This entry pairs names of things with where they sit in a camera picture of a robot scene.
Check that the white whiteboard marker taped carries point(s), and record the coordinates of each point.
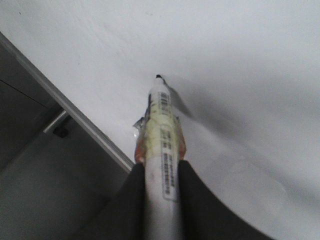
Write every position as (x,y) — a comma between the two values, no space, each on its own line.
(158,148)

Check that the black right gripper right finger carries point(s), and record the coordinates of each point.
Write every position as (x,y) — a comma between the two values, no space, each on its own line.
(204,216)

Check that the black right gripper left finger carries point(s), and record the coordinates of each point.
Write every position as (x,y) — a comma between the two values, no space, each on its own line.
(123,217)

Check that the grey whiteboard ledge tray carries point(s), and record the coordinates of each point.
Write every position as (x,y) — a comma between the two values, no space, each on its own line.
(101,138)

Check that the white whiteboard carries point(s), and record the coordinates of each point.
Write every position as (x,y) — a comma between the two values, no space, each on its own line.
(245,82)

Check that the silver support bracket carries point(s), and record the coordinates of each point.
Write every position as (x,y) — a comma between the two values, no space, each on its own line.
(57,125)

